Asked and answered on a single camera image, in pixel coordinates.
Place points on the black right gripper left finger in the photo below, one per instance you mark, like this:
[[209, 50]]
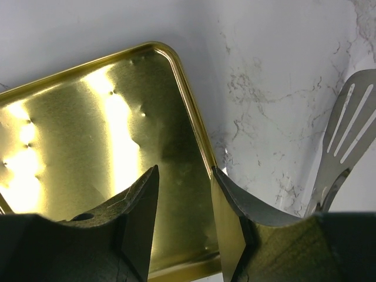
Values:
[[111, 242]]

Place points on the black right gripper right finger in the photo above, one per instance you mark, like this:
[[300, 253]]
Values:
[[258, 242]]

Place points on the gold tin lid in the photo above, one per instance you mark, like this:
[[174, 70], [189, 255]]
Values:
[[73, 140]]

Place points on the metal tongs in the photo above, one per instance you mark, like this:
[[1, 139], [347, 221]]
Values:
[[348, 135]]

